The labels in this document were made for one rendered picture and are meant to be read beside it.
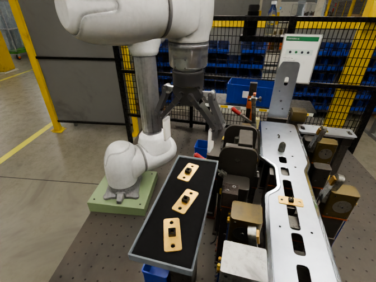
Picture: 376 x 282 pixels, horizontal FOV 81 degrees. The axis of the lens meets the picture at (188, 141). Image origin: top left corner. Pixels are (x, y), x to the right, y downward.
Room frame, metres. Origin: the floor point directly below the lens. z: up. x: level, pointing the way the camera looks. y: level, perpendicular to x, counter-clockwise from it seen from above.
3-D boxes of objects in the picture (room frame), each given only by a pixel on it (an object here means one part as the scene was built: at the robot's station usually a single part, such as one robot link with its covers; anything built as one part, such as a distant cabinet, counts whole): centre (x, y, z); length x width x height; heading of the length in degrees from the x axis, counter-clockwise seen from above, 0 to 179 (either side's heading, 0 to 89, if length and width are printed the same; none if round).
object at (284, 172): (0.74, -0.42, 0.84); 0.12 x 0.05 x 0.29; 76
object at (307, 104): (1.48, -0.40, 1.01); 0.90 x 0.22 x 0.03; 76
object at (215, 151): (0.77, -0.10, 0.89); 0.09 x 0.08 x 0.38; 76
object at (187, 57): (0.53, 0.00, 1.51); 0.09 x 0.09 x 0.06
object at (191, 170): (0.53, 0.00, 1.17); 0.08 x 0.04 x 0.01; 155
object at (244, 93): (1.48, -0.43, 1.09); 0.30 x 0.17 x 0.13; 70
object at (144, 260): (0.42, 0.01, 1.16); 0.37 x 0.14 x 0.02; 166
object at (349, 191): (0.57, -0.57, 0.87); 0.12 x 0.07 x 0.35; 76
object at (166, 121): (0.56, 0.06, 1.30); 0.03 x 0.01 x 0.07; 155
